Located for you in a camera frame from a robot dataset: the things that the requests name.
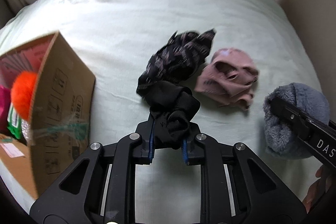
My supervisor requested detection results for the grey fluffy plush ball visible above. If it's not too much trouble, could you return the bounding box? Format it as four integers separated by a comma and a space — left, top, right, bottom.
263, 83, 330, 160

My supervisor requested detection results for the silver yellow round scrub pad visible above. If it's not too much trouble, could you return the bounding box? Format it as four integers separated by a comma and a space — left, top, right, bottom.
21, 119, 32, 144

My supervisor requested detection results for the plain black fabric piece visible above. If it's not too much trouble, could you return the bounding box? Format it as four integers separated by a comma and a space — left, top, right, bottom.
143, 81, 201, 149

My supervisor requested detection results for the green snack packet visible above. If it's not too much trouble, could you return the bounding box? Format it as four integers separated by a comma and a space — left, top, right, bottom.
7, 103, 22, 140

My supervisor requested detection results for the orange green plush pompom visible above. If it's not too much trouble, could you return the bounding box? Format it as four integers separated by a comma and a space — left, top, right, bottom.
11, 71, 38, 121

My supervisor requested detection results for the magenta leather pouch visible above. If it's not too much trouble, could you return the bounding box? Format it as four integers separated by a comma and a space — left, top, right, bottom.
0, 86, 11, 132

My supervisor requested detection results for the black patterned fabric piece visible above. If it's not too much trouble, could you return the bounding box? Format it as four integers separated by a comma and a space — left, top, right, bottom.
136, 29, 216, 97

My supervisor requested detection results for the person's right hand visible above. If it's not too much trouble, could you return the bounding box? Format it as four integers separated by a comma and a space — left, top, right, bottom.
302, 165, 335, 213

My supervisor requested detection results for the brown cardboard box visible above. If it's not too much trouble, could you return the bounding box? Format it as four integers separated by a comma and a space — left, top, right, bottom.
1, 31, 96, 199

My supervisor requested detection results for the pink perforated fabric piece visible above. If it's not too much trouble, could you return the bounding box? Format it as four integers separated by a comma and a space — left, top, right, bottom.
194, 48, 259, 110

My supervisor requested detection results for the pale green bed sheet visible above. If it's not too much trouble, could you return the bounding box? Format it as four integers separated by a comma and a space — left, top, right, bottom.
1, 0, 321, 223

